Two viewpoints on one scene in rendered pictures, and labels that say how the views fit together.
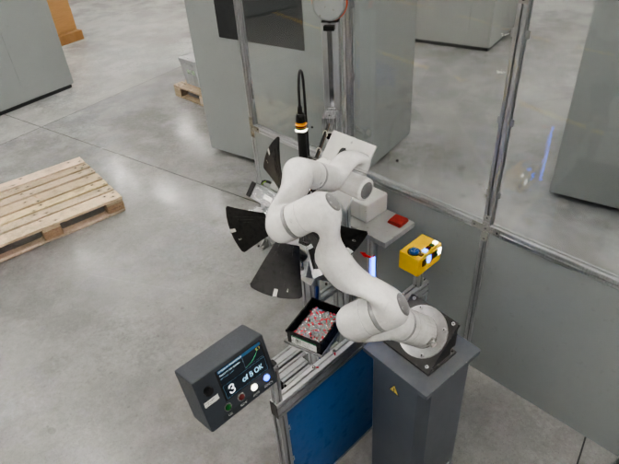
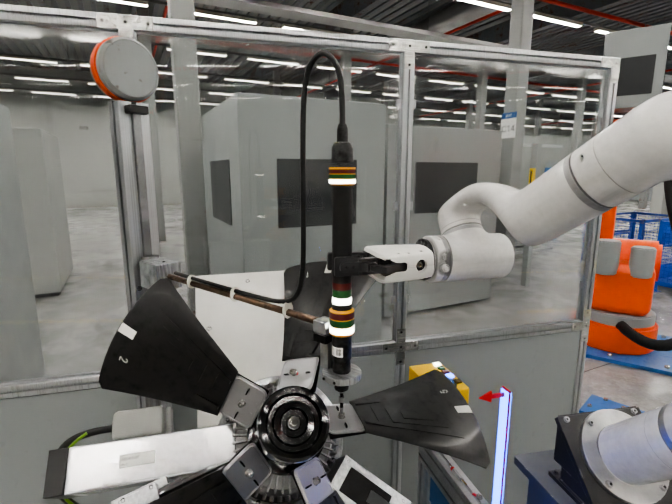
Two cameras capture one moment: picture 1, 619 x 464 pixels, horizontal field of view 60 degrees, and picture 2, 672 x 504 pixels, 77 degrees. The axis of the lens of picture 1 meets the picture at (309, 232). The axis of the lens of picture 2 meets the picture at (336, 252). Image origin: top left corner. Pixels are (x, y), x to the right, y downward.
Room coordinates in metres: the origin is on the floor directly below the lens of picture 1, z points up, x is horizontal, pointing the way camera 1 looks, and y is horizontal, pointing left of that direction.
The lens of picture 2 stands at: (1.52, 0.63, 1.62)
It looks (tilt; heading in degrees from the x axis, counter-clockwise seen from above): 11 degrees down; 296
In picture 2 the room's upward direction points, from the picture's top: straight up
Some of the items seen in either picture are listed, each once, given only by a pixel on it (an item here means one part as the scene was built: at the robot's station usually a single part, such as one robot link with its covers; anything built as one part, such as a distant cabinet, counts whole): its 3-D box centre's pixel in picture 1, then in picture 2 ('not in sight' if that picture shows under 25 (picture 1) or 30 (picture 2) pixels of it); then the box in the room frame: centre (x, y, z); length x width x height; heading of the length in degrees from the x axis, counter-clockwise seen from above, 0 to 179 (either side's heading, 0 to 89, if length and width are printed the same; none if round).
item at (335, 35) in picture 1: (336, 190); (155, 416); (2.52, -0.16, 0.90); 0.08 x 0.06 x 1.80; 77
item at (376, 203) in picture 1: (365, 203); not in sight; (2.34, -0.31, 0.92); 0.17 x 0.16 x 0.11; 132
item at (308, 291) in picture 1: (313, 318); not in sight; (1.99, 0.01, 0.46); 0.09 x 0.05 x 0.91; 42
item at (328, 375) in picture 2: not in sight; (337, 349); (1.83, 0.00, 1.31); 0.09 x 0.07 x 0.10; 167
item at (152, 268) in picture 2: (330, 120); (159, 273); (2.43, -0.14, 1.36); 0.10 x 0.07 x 0.09; 167
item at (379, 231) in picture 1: (372, 221); not in sight; (2.27, -0.33, 0.85); 0.36 x 0.24 x 0.03; 42
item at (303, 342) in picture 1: (316, 325); not in sight; (1.56, 0.00, 0.85); 0.22 x 0.17 x 0.07; 147
